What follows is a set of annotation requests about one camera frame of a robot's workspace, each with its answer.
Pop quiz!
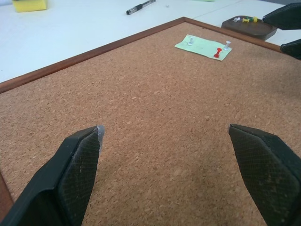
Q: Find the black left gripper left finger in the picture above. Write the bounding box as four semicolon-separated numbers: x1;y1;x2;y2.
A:
0;124;105;226

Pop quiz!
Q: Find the cork board with wooden frame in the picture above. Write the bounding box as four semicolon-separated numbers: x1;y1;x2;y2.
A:
0;16;301;226

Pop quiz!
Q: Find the dark brown wooden tray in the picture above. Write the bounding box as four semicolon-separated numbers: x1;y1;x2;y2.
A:
221;16;278;41

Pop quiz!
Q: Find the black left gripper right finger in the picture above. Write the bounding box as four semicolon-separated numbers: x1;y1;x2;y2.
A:
228;123;301;226

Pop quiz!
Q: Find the light green paper note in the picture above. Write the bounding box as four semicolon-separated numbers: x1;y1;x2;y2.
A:
174;34;233;62

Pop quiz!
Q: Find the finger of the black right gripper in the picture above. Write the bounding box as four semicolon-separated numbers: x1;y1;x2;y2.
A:
261;2;301;31
280;39;301;60

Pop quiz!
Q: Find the black and silver pen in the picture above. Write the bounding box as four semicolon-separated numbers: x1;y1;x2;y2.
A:
126;0;157;16

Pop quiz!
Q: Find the yellow and green sponge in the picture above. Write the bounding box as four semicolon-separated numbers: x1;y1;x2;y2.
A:
12;0;48;13

